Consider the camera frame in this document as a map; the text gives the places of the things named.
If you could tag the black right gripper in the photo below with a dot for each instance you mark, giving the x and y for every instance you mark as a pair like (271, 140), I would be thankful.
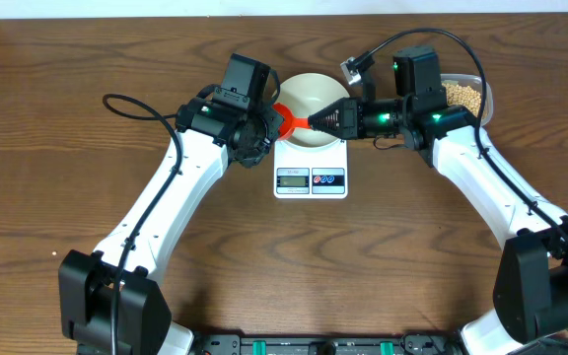
(350, 126)

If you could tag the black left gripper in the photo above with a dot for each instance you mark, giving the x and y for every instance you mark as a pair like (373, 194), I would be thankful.
(272, 122)

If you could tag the red plastic measuring scoop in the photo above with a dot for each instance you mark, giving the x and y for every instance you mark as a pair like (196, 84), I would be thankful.
(290, 123)

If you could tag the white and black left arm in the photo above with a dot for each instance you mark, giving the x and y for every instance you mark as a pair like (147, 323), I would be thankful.
(111, 300)

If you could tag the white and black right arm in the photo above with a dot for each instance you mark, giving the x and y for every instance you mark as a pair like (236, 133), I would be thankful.
(530, 295)

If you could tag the white ceramic bowl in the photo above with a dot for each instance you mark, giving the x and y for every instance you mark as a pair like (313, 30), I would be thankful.
(306, 94)

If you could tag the white digital kitchen scale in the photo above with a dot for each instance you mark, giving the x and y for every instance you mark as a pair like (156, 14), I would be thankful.
(310, 172)

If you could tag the clear plastic container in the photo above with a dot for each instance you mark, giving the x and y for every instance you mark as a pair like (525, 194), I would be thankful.
(475, 83)

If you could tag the pile of soybeans in container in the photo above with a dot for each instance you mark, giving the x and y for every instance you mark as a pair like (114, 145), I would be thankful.
(458, 95)

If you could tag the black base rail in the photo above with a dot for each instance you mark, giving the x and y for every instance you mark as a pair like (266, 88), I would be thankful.
(410, 344)

